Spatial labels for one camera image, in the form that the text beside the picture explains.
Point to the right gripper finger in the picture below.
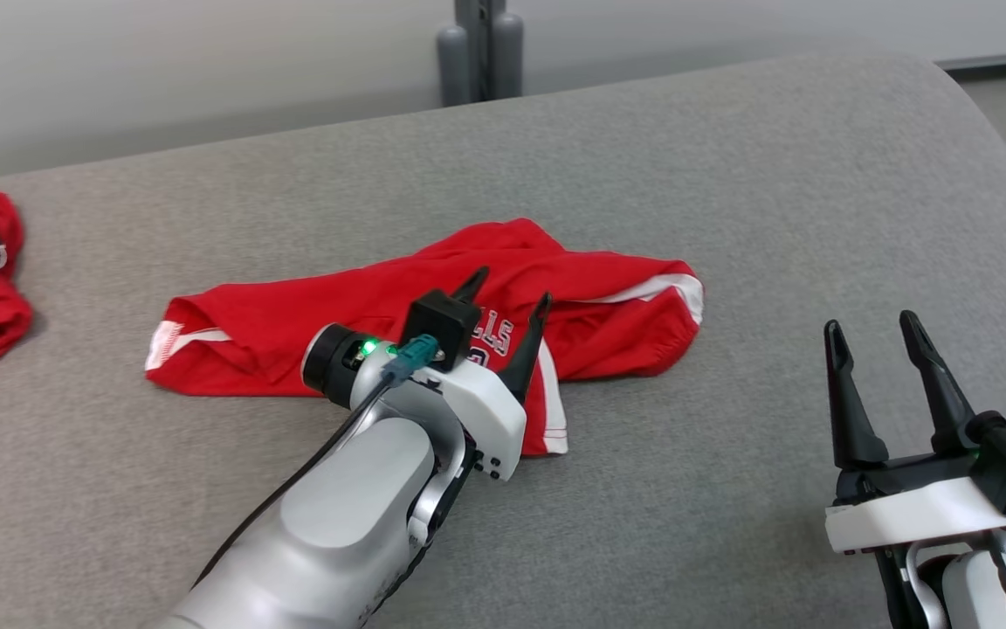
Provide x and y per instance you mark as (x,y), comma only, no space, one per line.
(848,411)
(940,393)

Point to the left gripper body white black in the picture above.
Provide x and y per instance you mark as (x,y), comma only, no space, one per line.
(490,419)

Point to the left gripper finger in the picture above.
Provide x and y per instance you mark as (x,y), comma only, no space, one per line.
(529,349)
(472,286)

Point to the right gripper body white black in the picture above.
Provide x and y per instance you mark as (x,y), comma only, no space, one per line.
(913,511)

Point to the red shorts with white trim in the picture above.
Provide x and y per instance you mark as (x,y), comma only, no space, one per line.
(293,323)

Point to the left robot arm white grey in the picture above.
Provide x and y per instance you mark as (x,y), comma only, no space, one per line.
(337,515)

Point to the grey fabric sofa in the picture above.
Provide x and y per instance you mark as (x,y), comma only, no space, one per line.
(730,218)

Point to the grey metal stand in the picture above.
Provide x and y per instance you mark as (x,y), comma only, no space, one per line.
(481,52)

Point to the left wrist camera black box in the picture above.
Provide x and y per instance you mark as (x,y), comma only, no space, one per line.
(442,325)

